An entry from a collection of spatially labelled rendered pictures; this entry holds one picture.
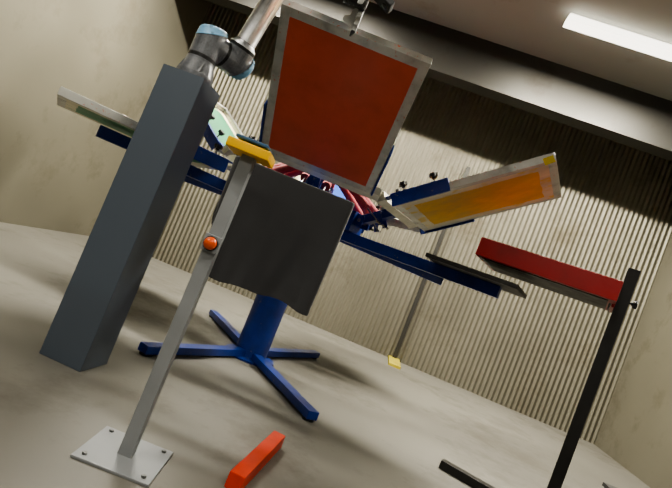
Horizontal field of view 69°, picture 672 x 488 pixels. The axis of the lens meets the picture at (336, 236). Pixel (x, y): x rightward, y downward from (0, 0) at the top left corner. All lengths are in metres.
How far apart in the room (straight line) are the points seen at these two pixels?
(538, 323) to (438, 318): 1.04
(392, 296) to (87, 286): 3.87
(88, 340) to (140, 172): 0.66
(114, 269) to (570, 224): 4.78
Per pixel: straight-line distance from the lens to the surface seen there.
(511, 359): 5.66
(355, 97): 2.08
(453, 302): 5.50
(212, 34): 2.16
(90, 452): 1.60
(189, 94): 2.04
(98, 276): 2.07
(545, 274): 2.36
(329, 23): 1.94
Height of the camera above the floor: 0.73
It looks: 3 degrees up
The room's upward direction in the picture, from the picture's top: 22 degrees clockwise
